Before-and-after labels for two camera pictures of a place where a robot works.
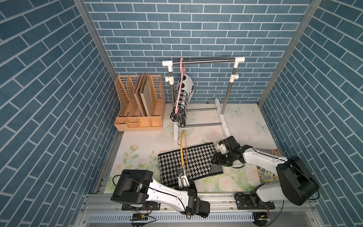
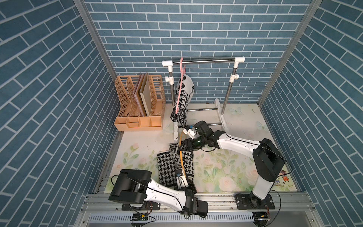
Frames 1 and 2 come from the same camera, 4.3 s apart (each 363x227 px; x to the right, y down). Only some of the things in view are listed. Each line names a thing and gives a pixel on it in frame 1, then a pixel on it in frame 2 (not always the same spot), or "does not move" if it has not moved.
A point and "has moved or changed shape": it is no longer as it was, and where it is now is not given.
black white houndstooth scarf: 196,162 has moved or changed shape
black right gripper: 218,160 → 187,142
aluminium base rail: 101,211 does not move
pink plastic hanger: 181,72 does not move
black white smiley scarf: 184,90 does not move
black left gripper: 192,187 does not move
